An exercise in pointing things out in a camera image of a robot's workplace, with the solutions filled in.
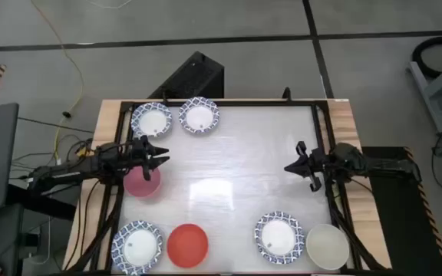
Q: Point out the black metal table frame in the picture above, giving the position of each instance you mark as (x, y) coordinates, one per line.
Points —
(225, 103)

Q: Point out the pink bowl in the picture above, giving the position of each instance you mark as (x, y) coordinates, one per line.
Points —
(138, 188)

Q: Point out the red bowl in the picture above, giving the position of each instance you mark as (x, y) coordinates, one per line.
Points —
(187, 246)

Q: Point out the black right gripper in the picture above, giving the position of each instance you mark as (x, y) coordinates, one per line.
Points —
(318, 163)

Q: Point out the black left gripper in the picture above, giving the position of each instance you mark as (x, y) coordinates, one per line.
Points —
(138, 153)

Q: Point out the grey metal stand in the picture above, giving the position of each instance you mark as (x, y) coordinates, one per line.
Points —
(428, 99)

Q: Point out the blue patterned paper plate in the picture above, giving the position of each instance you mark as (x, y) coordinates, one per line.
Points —
(199, 115)
(279, 237)
(152, 120)
(138, 248)

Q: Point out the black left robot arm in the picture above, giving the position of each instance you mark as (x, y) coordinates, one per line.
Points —
(71, 170)

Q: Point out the black computer tower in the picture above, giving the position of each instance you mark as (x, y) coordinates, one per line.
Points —
(192, 78)

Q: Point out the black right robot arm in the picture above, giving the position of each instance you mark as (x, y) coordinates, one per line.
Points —
(378, 165)

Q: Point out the black frame bracket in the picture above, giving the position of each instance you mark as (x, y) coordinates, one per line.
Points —
(287, 95)

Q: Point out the white bowl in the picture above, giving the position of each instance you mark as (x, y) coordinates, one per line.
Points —
(327, 247)

